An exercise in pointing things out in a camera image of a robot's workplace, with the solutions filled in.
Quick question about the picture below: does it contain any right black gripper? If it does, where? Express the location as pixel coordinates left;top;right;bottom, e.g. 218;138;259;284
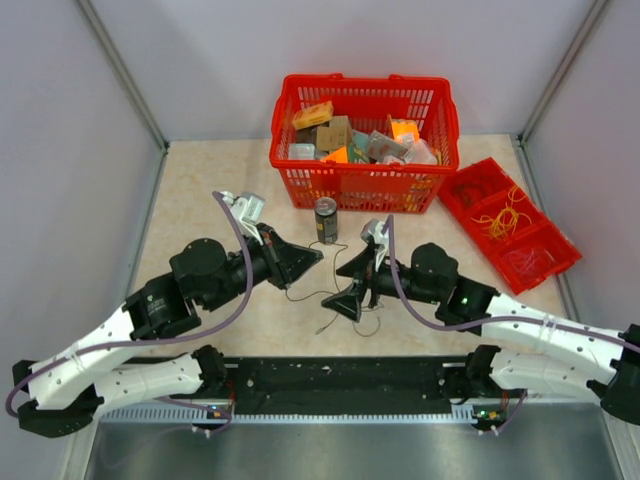
322;245;441;322

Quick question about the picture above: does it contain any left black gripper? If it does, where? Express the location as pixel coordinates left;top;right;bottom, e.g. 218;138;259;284
203;223;324;313

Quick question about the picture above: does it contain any red wire coil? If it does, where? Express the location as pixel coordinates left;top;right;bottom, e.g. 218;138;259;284
452;172;494;206

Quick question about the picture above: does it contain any yellow wire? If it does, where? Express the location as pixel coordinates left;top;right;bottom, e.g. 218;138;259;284
469;184;536;244

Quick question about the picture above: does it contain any pink wire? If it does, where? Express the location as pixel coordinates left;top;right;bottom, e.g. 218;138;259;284
502;244;557;279

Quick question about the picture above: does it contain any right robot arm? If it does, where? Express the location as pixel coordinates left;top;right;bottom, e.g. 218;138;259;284
321;242;639;425

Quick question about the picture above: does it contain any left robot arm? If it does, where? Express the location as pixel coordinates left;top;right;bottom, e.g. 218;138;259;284
12;223;323;438

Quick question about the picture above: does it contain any black drink can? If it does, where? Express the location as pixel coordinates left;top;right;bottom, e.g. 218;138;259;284
314;197;338;244

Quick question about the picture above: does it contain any clear plastic pack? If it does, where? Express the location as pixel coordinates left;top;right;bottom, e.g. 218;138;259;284
287;143;316;161

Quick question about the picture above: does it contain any orange triangular pack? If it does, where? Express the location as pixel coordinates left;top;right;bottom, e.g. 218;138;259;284
321;146;349;164

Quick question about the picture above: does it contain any brown cardboard box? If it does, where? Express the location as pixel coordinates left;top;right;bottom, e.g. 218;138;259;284
315;115;353;153

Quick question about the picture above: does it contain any grey printed packet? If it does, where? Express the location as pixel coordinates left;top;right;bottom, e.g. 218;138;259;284
365;130;408;162

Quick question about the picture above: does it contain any red plastic shopping basket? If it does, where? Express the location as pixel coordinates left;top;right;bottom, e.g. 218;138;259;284
269;73;459;214

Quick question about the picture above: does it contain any yellow snack box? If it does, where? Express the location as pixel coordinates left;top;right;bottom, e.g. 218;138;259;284
292;101;334;130

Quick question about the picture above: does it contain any orange glowing box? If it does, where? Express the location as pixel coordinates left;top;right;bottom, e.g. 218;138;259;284
388;116;420;146

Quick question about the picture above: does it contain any red compartment tray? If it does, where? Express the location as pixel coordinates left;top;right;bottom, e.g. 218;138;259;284
438;157;582;294

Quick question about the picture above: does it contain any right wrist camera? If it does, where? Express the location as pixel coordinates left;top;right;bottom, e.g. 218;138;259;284
360;219;390;271

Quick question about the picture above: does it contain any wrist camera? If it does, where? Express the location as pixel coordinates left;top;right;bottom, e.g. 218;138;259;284
220;191;265;243
360;219;390;271

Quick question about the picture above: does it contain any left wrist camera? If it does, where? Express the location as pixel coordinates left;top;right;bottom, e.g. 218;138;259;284
220;191;265;243

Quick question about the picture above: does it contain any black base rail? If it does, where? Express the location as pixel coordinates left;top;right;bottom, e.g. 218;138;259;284
191;356;521;416

